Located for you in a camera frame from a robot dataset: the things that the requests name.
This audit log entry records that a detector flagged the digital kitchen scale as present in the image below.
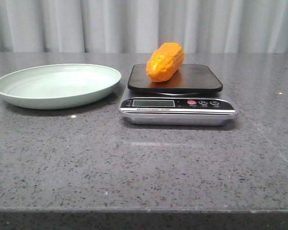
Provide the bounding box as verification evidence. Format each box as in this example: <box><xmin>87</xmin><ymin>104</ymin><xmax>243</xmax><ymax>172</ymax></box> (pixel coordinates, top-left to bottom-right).
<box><xmin>119</xmin><ymin>63</ymin><xmax>239</xmax><ymax>127</ymax></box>

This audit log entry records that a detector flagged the pale green plate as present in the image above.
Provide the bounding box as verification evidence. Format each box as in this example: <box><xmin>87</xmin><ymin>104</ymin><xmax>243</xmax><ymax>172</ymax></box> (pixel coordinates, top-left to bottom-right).
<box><xmin>0</xmin><ymin>64</ymin><xmax>121</xmax><ymax>110</ymax></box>

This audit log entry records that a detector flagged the white curtain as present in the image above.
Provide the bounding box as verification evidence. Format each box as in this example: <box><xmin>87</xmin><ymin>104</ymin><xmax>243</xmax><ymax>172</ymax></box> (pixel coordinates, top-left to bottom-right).
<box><xmin>0</xmin><ymin>0</ymin><xmax>288</xmax><ymax>53</ymax></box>

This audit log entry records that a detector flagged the orange corn cob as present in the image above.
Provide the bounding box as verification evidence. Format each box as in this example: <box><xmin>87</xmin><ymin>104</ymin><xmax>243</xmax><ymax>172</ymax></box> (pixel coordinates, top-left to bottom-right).
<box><xmin>146</xmin><ymin>42</ymin><xmax>185</xmax><ymax>82</ymax></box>

